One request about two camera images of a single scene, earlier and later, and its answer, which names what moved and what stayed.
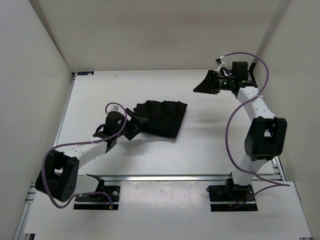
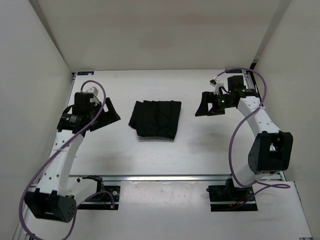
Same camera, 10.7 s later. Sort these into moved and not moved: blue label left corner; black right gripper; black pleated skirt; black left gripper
Moved: black right gripper; black left gripper
Not moved: black pleated skirt; blue label left corner
